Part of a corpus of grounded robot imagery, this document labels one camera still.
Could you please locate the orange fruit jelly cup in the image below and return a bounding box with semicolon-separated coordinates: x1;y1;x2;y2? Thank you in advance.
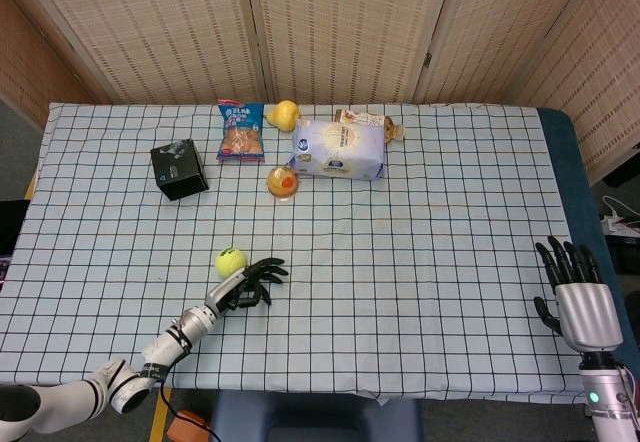
265;164;301;202

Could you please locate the beige woven folding screen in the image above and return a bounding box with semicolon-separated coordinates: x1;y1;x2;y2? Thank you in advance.
0;0;640;183

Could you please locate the orange floor object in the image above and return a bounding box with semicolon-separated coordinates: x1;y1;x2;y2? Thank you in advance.
167;410;211;442

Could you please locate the blue bread snack bag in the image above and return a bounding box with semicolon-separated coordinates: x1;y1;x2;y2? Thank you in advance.
215;100;266;165

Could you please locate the yellow pear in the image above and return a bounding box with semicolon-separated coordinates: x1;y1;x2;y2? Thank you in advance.
265;99;301;133

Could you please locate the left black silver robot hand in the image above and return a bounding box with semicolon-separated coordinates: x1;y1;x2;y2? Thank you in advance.
203;256;290;319

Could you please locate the black flat object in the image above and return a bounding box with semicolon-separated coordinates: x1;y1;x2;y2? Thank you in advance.
0;200;31;258

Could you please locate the yellow tennis ball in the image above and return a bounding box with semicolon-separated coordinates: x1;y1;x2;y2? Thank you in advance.
215;246;248;279

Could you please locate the small black box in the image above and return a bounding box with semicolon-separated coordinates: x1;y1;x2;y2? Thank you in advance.
150;138;210;202

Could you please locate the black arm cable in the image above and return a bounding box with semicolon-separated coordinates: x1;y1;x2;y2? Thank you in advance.
158;379;221;442

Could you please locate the white cables and plug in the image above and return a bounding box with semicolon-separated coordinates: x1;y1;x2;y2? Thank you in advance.
599;194;640;236

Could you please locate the black equipment case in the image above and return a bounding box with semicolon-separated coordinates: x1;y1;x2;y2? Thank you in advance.
607;235;640;288

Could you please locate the light blue checked tablecloth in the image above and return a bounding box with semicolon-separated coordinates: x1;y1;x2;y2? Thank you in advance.
0;101;589;406

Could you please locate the brown snack package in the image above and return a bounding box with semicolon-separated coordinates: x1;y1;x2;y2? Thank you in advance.
334;107;405;142

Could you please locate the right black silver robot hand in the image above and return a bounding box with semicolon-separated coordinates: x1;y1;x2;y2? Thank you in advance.
532;235;625;353

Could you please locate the pale blue tissue pack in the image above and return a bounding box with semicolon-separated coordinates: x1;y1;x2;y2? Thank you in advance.
288;118;387;182

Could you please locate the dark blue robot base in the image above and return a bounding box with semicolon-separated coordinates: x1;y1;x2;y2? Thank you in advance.
209;390;424;442

